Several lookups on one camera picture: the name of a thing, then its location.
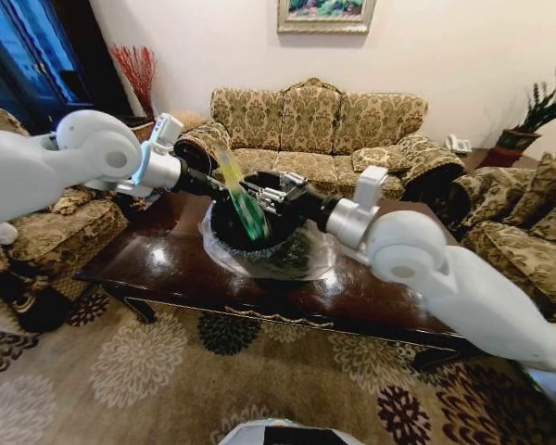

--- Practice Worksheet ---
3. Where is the red dried branch decoration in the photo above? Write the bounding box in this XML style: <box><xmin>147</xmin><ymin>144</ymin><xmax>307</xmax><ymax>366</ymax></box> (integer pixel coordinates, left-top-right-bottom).
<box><xmin>108</xmin><ymin>44</ymin><xmax>158</xmax><ymax>118</ymax></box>

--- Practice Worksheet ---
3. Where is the green potted plant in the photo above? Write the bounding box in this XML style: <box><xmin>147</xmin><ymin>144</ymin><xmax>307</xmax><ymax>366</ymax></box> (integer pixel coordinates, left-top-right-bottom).
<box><xmin>490</xmin><ymin>68</ymin><xmax>556</xmax><ymax>164</ymax></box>

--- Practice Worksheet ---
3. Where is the white desk telephone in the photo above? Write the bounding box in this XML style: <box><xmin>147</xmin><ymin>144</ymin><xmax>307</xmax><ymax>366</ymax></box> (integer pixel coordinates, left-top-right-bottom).
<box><xmin>444</xmin><ymin>133</ymin><xmax>474</xmax><ymax>155</ymax></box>

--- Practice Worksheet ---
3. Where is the dark glossy wooden coffee table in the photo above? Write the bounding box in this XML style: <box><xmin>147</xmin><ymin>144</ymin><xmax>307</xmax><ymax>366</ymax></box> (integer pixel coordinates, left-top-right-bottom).
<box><xmin>73</xmin><ymin>184</ymin><xmax>488</xmax><ymax>373</ymax></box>

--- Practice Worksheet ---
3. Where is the floral patterned three-seat sofa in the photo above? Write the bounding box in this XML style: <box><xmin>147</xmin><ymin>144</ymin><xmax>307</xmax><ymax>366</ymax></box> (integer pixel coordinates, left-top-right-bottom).
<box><xmin>172</xmin><ymin>77</ymin><xmax>467</xmax><ymax>206</ymax></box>

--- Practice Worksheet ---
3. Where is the beige floral patterned rug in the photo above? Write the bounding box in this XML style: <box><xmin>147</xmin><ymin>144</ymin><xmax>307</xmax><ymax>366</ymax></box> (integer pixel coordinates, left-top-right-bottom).
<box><xmin>0</xmin><ymin>277</ymin><xmax>556</xmax><ymax>445</ymax></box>

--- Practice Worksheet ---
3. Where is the white robot front shell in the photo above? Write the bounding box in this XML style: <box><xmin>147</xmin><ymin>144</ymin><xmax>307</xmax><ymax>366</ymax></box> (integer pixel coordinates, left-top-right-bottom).
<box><xmin>221</xmin><ymin>416</ymin><xmax>354</xmax><ymax>445</ymax></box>

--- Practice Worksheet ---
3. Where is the black round trash bin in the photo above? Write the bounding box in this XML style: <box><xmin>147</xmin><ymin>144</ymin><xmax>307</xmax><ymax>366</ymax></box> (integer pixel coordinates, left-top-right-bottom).
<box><xmin>208</xmin><ymin>170</ymin><xmax>317</xmax><ymax>254</ymax></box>

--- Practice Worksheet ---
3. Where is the floral patterned armchair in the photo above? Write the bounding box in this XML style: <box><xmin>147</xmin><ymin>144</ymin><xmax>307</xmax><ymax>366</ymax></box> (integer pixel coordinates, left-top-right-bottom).
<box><xmin>0</xmin><ymin>99</ymin><xmax>131</xmax><ymax>333</ymax></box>
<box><xmin>448</xmin><ymin>151</ymin><xmax>556</xmax><ymax>325</ymax></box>

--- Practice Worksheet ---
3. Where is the dark wooden side table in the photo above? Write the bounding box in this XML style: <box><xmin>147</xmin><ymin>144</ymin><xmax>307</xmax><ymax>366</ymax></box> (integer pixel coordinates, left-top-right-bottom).
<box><xmin>463</xmin><ymin>146</ymin><xmax>538</xmax><ymax>172</ymax></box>

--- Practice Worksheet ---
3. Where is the yellow green snack wrapper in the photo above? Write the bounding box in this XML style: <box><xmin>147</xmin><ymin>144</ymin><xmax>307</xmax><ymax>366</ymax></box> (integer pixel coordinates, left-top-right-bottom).
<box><xmin>216</xmin><ymin>147</ymin><xmax>272</xmax><ymax>242</ymax></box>

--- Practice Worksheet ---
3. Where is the clear plastic bin liner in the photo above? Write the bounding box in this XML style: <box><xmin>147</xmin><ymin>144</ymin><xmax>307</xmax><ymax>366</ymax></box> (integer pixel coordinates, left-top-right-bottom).
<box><xmin>197</xmin><ymin>203</ymin><xmax>345</xmax><ymax>282</ymax></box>

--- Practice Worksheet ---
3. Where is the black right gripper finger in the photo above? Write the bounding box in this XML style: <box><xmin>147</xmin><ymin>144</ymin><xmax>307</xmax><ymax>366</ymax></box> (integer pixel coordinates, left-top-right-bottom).
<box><xmin>259</xmin><ymin>172</ymin><xmax>309</xmax><ymax>194</ymax></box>
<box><xmin>253</xmin><ymin>186</ymin><xmax>292</xmax><ymax>213</ymax></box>

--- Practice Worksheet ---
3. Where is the framed landscape painting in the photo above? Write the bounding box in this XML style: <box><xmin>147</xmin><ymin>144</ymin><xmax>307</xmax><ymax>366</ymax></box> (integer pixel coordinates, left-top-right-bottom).
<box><xmin>276</xmin><ymin>0</ymin><xmax>378</xmax><ymax>34</ymax></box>

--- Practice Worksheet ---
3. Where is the dark cabinet with blue glass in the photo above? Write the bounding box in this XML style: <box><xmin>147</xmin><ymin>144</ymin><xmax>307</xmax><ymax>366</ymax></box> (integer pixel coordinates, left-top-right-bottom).
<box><xmin>0</xmin><ymin>0</ymin><xmax>132</xmax><ymax>136</ymax></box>

